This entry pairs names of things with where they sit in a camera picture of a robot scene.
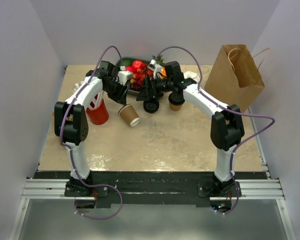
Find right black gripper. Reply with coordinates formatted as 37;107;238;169
136;76;173;102

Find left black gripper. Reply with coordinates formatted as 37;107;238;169
103;79;130;106

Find brown paper cups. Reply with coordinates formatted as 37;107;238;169
118;103;140;127

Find black coffee cup lid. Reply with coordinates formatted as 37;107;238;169
168;92;185;106

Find brown paper coffee cup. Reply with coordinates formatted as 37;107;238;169
169;102;183;112

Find brown paper bag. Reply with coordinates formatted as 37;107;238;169
204;44;265;113

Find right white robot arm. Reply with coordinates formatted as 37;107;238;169
136;59;245;197

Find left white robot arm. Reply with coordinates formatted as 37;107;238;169
54;61;133;196

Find dark grape bunch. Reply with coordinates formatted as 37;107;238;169
129;82;143;92

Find stacked black lids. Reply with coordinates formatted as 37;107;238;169
143;99;160;114

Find dark green fruit tray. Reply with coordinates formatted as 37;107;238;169
116;57;150;97

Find red plastic cup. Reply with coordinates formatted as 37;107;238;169
86;100;109;125

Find green lime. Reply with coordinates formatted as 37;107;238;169
120;59;133;67

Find orange spiky fruit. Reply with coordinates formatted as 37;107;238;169
160;66;167;77

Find red apple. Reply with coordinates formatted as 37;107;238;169
131;60;146;71

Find white napkin wrapped cup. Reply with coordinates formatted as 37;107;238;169
183;71;200;82

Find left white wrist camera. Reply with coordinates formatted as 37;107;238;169
117;65;133;86

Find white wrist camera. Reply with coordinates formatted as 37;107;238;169
148;59;162;79
117;65;133;86

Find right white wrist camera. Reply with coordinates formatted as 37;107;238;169
148;59;162;79

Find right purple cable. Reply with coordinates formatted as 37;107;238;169
152;46;276;216

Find purple cable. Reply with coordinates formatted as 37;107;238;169
59;45;127;221
152;46;276;216

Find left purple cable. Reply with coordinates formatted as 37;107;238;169
59;45;127;221

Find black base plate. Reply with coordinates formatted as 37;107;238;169
33;171;267;209

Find aluminium rail frame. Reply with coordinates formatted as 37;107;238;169
9;103;295;240

